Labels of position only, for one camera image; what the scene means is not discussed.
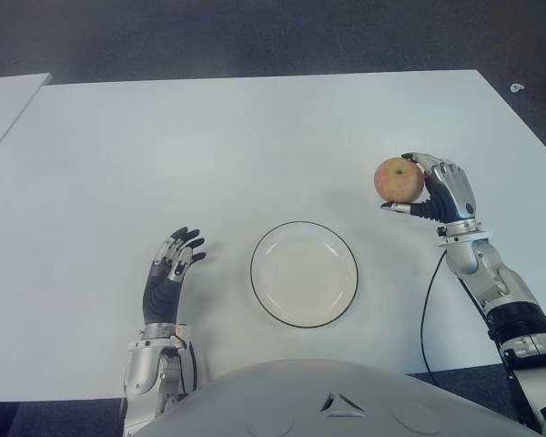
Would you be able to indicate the grey robot torso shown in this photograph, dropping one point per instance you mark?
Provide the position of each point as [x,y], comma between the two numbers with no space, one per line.
[327,405]

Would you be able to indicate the white side table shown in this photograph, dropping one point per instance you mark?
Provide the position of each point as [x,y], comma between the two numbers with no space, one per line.
[4,104]

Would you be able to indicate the small white floor object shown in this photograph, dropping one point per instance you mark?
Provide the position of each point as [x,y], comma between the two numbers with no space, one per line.
[516,87]

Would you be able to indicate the red-yellow apple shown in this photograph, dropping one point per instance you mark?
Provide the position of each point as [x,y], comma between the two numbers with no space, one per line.
[398,179]

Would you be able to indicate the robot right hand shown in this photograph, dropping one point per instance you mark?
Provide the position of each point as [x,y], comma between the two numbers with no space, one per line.
[452,191]

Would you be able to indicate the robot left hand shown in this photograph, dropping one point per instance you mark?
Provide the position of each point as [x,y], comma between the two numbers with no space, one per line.
[161,296]

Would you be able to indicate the robot right arm silver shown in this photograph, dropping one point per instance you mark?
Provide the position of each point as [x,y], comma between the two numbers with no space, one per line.
[514,314]

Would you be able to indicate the white plate black rim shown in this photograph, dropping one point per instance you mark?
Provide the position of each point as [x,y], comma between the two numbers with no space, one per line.
[304,274]

